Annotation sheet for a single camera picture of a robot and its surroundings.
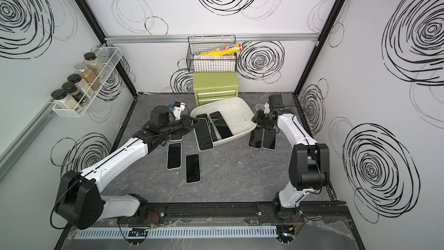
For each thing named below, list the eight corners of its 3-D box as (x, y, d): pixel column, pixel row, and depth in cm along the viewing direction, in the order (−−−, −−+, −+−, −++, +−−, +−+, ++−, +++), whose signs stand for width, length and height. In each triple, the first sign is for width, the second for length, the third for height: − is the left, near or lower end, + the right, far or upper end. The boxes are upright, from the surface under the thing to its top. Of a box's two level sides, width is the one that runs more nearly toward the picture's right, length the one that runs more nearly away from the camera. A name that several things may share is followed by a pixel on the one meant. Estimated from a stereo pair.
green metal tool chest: (202, 118, 110) (197, 93, 93) (194, 99, 121) (189, 74, 104) (239, 106, 117) (241, 80, 100) (228, 89, 128) (229, 63, 111)
